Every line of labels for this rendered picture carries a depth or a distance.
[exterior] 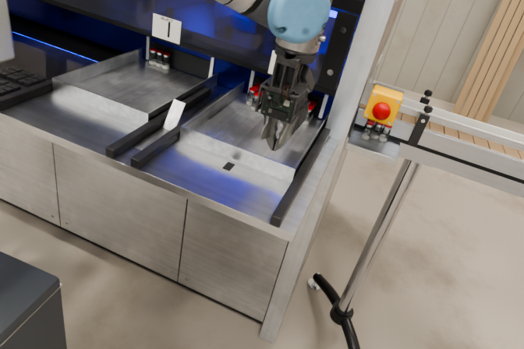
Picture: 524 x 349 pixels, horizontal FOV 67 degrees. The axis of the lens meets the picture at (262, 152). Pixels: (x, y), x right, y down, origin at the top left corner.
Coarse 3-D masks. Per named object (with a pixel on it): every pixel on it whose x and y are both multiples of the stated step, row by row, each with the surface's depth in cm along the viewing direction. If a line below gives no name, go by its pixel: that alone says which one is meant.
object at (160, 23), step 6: (156, 18) 103; (162, 18) 103; (168, 18) 102; (156, 24) 104; (162, 24) 103; (174, 24) 102; (180, 24) 102; (156, 30) 105; (162, 30) 104; (174, 30) 103; (180, 30) 102; (156, 36) 106; (162, 36) 105; (174, 36) 104; (174, 42) 104
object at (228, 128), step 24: (240, 96) 110; (192, 120) 86; (216, 120) 95; (240, 120) 98; (312, 120) 106; (192, 144) 84; (216, 144) 82; (240, 144) 88; (264, 144) 90; (288, 144) 92; (312, 144) 91; (264, 168) 80; (288, 168) 78
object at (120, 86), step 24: (72, 72) 95; (96, 72) 103; (120, 72) 108; (144, 72) 111; (168, 72) 114; (72, 96) 90; (96, 96) 88; (120, 96) 96; (144, 96) 99; (168, 96) 101; (144, 120) 86
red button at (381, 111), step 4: (376, 104) 90; (380, 104) 89; (384, 104) 89; (376, 108) 90; (380, 108) 89; (384, 108) 89; (388, 108) 89; (372, 112) 91; (376, 112) 90; (380, 112) 89; (384, 112) 89; (388, 112) 89; (376, 116) 90; (380, 116) 90; (384, 116) 90; (388, 116) 90
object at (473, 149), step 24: (360, 120) 107; (408, 120) 106; (432, 120) 103; (456, 120) 107; (408, 144) 105; (432, 144) 103; (456, 144) 101; (480, 144) 102; (504, 144) 99; (456, 168) 103; (480, 168) 101; (504, 168) 99
